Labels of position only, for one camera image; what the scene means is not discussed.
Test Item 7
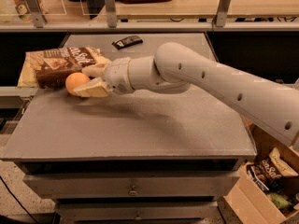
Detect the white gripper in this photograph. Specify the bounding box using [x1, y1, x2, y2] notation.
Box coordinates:
[74, 57, 135, 98]

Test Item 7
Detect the orange fruit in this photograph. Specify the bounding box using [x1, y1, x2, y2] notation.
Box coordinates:
[65, 72, 90, 96]

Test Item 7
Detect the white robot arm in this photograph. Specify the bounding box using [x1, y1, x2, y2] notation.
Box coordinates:
[74, 42, 299, 148]

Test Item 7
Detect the dark striped snack bag in box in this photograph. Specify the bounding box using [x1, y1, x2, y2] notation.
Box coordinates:
[246, 164, 270, 192]

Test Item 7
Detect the brown chip bag in box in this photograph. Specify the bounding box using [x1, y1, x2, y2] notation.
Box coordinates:
[255, 147, 298, 184]

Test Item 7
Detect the green snack bag in box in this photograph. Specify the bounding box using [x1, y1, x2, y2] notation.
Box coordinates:
[267, 192, 292, 209]

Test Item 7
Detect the black snack bar wrapper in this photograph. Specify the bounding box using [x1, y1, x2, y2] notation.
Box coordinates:
[112, 35, 143, 50]

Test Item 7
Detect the grey metal drawer cabinet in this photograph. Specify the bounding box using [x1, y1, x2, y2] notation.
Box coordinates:
[0, 32, 258, 224]

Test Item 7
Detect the lower drawer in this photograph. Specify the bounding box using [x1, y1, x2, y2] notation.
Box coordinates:
[55, 202, 218, 221]

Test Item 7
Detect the drawer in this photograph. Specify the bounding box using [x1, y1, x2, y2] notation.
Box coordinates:
[23, 172, 239, 200]
[55, 202, 218, 221]

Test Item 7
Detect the upper drawer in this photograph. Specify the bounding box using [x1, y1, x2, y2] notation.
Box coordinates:
[23, 172, 239, 200]

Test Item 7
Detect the cardboard box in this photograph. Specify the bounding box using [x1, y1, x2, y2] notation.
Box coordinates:
[224, 124, 299, 224]

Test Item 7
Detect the middle metal bracket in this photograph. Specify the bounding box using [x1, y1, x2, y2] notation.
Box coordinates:
[104, 0, 118, 28]

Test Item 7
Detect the metal bracket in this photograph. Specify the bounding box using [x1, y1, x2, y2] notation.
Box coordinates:
[214, 0, 231, 27]
[25, 0, 47, 28]
[104, 0, 118, 28]

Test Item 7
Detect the left metal bracket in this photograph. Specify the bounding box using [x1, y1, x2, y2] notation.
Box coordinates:
[25, 0, 47, 28]

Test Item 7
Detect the black cable on floor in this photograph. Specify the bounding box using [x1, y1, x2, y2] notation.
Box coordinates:
[0, 175, 40, 224]

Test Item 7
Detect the right metal bracket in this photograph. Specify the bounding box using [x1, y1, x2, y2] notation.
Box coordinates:
[214, 0, 231, 27]

